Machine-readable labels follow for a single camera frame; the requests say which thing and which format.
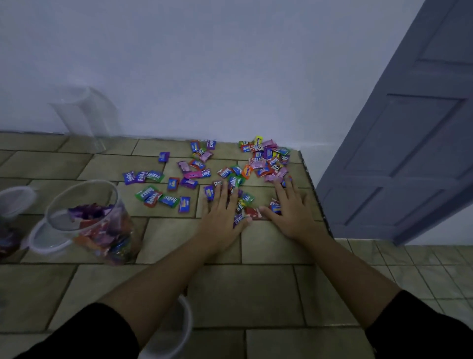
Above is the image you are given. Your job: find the person's right hand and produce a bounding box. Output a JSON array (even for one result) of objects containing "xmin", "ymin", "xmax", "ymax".
[{"xmin": 258, "ymin": 178, "xmax": 323, "ymax": 245}]

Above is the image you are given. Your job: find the person's left hand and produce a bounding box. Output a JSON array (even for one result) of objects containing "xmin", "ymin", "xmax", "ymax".
[{"xmin": 195, "ymin": 181, "xmax": 253, "ymax": 256}]

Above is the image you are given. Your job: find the person's left forearm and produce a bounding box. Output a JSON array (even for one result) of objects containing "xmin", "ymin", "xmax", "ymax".
[{"xmin": 98, "ymin": 237, "xmax": 225, "ymax": 350}]

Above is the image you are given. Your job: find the person's right forearm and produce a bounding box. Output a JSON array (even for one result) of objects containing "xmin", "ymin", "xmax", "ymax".
[{"xmin": 299, "ymin": 226, "xmax": 404, "ymax": 330}]

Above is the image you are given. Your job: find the scatter of colourful wrapped candies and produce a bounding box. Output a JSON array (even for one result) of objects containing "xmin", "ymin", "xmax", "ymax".
[{"xmin": 123, "ymin": 135, "xmax": 293, "ymax": 227}]

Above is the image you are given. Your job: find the clear plastic jar with candies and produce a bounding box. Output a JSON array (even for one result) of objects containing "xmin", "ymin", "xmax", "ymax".
[{"xmin": 44, "ymin": 180, "xmax": 143, "ymax": 266}]

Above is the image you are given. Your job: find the heap of candies inside jar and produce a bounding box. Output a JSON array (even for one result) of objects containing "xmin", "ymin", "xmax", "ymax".
[{"xmin": 68, "ymin": 203, "xmax": 143, "ymax": 266}]

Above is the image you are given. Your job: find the grey panelled door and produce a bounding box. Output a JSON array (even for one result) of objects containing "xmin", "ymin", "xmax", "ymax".
[{"xmin": 315, "ymin": 0, "xmax": 473, "ymax": 246}]

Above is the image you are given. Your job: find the large white plastic lid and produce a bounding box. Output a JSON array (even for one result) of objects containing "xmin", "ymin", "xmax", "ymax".
[{"xmin": 138, "ymin": 294, "xmax": 193, "ymax": 359}]

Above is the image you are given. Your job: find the empty clear plastic jar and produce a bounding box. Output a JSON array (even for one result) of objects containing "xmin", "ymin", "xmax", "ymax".
[{"xmin": 48, "ymin": 86, "xmax": 121, "ymax": 154}]

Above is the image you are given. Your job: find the small white plastic lid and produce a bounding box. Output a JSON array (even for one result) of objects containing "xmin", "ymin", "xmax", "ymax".
[{"xmin": 28, "ymin": 218, "xmax": 75, "ymax": 256}]

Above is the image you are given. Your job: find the person's black right sleeve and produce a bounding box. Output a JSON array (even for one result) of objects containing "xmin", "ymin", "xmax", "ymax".
[{"xmin": 364, "ymin": 290, "xmax": 473, "ymax": 359}]

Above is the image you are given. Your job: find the person's black sleeve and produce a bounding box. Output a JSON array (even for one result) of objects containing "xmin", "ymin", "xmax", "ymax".
[
  {"xmin": 13, "ymin": 302, "xmax": 141, "ymax": 359},
  {"xmin": 364, "ymin": 290, "xmax": 473, "ymax": 359}
]

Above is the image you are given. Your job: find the person's black left sleeve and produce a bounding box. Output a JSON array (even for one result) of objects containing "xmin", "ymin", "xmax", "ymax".
[{"xmin": 13, "ymin": 302, "xmax": 141, "ymax": 359}]

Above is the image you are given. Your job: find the clear jar with white rim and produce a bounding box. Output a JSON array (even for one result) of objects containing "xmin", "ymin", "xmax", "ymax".
[{"xmin": 0, "ymin": 186, "xmax": 38, "ymax": 260}]

